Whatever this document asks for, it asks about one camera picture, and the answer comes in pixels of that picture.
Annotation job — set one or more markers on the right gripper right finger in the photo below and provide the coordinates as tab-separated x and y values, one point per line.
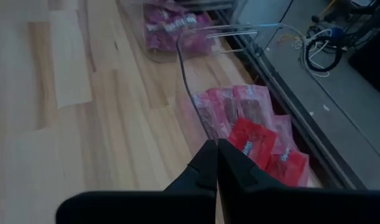
271	205

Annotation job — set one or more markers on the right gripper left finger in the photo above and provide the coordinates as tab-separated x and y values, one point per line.
177	205

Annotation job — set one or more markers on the red candy packet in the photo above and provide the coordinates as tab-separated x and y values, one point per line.
253	141
289	168

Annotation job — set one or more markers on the clear plastic bin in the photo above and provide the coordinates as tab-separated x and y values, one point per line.
208	62
132	25

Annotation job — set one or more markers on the pink candy packet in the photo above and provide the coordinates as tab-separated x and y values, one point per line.
225	101
208	118
284	132
253	104

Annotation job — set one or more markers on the purple candy packet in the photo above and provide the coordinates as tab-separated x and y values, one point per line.
165	18
197	35

